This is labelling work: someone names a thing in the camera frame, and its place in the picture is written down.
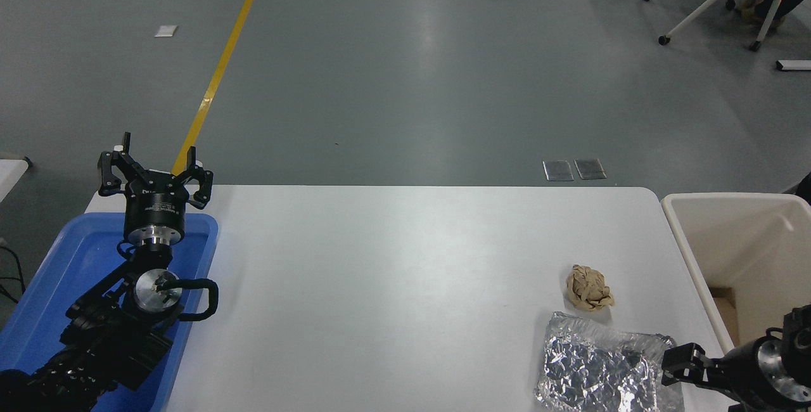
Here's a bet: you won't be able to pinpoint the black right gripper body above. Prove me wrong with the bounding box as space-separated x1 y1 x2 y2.
719 336 777 411

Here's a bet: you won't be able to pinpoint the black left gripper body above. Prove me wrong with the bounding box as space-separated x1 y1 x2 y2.
123 173 189 240

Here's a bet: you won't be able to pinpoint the foil plate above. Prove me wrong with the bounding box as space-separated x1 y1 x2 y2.
535 311 685 412

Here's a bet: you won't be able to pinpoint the crumpled tan paper ball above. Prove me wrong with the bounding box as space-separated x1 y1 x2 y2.
565 264 616 312

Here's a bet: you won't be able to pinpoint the blue plastic tray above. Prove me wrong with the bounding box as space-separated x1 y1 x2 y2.
0 212 219 412

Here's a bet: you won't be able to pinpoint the small white side table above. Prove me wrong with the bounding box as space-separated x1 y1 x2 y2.
0 152 31 203

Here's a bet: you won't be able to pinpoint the large pale bin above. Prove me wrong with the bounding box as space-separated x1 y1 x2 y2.
661 192 811 412

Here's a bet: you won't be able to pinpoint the black floor cables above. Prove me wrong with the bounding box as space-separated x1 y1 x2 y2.
0 238 27 305

